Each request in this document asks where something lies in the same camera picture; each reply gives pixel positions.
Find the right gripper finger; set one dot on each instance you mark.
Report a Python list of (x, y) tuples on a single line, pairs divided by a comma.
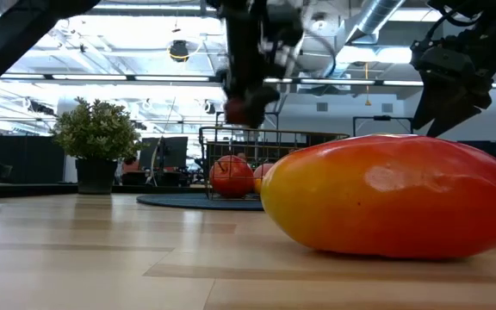
[(426, 101), (454, 118)]

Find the small dark red fruit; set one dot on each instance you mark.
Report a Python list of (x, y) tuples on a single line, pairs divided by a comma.
[(235, 113)]

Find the red apple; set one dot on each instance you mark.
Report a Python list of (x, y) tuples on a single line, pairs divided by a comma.
[(231, 178)]

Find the red-orange mango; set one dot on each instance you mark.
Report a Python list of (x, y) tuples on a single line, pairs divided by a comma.
[(381, 198)]

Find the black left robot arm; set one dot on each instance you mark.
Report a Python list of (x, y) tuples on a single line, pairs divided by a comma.
[(15, 39)]

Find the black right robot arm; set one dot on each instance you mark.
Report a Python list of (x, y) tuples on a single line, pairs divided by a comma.
[(489, 17)]

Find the black ceiling device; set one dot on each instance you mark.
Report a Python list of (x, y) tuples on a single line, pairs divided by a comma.
[(179, 49)]

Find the pink peach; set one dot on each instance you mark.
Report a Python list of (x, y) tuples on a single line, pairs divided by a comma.
[(263, 171)]

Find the long ceiling light bar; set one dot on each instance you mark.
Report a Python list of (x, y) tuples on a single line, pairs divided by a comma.
[(88, 77), (338, 82)]

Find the black computer monitor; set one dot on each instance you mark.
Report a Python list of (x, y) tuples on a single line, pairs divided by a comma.
[(170, 150)]

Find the dark blue round mat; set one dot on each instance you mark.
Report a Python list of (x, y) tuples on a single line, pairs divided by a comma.
[(179, 201)]

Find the potted green artificial plant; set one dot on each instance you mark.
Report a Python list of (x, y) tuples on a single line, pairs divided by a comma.
[(95, 129)]

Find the black metal background frame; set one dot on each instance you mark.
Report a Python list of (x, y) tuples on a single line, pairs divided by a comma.
[(381, 117)]

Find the silver ventilation duct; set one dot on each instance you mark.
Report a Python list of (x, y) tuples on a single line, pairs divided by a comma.
[(377, 17)]

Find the black partition wall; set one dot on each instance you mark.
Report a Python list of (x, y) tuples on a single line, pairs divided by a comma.
[(24, 159)]

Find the black aluminium table frame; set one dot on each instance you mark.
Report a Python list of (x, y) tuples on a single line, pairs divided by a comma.
[(28, 189)]

